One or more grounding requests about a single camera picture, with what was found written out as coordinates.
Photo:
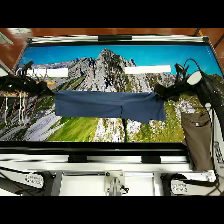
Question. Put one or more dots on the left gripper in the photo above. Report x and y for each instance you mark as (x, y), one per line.
(45, 89)

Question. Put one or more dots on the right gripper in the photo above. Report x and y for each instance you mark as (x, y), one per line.
(166, 91)

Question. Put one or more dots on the dark blue T-shirt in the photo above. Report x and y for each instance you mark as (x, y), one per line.
(110, 105)

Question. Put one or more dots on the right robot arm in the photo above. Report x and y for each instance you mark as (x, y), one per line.
(207, 90)

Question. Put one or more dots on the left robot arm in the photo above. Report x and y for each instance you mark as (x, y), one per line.
(18, 85)

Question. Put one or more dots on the brown garment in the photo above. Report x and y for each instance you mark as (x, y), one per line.
(199, 140)

